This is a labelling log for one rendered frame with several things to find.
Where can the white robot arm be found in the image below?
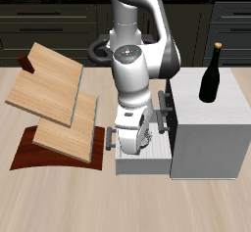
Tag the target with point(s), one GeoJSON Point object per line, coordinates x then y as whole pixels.
{"type": "Point", "coordinates": [132, 76]}

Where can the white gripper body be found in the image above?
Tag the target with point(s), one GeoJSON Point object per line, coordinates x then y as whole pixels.
{"type": "Point", "coordinates": [130, 141]}

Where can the wooden wine rack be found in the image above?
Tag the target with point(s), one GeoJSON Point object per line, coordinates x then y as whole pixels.
{"type": "Point", "coordinates": [52, 85]}

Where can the white cabinet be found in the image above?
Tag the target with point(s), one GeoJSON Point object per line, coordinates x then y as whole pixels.
{"type": "Point", "coordinates": [209, 138]}

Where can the dark green wine bottle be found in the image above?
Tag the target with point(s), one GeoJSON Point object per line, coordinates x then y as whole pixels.
{"type": "Point", "coordinates": [209, 82]}

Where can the white cabinet drawer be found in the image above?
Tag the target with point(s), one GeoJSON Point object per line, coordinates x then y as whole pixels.
{"type": "Point", "coordinates": [153, 164]}

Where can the dark kitchen cupboards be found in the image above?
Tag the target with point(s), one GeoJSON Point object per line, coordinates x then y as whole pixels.
{"type": "Point", "coordinates": [49, 23]}

